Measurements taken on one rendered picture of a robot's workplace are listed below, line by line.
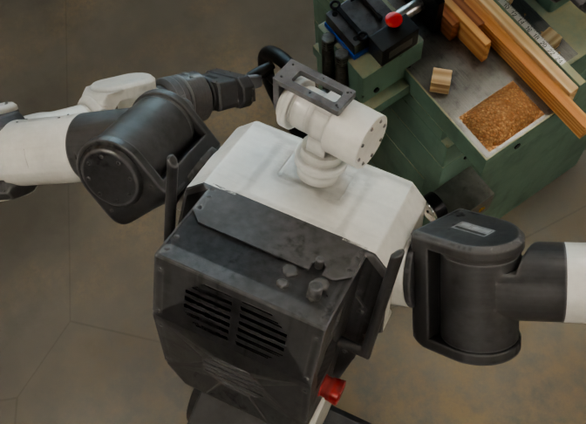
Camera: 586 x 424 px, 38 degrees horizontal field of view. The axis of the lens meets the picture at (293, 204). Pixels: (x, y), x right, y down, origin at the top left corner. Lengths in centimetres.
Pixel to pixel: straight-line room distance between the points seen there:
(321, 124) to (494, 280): 25
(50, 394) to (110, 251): 42
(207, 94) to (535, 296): 71
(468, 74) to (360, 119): 69
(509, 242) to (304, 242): 22
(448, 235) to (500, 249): 6
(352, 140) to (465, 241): 17
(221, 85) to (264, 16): 130
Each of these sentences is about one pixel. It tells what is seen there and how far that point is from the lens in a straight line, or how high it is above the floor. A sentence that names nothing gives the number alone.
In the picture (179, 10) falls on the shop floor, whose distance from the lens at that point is 282.
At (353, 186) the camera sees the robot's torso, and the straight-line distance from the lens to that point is 101.
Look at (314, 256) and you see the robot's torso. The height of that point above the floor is 139.
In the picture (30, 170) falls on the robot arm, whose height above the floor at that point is 127.
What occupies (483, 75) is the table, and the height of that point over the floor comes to 90.
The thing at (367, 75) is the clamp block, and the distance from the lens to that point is 151.
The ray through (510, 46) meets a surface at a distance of 159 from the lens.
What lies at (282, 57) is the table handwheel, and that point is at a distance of 155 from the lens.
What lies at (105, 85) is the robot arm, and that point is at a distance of 139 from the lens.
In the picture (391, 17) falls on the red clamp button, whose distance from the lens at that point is 150.
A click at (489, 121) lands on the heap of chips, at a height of 92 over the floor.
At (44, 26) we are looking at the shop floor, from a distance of 290.
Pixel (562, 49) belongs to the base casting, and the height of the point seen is 80.
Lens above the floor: 226
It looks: 67 degrees down
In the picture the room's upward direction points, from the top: 9 degrees counter-clockwise
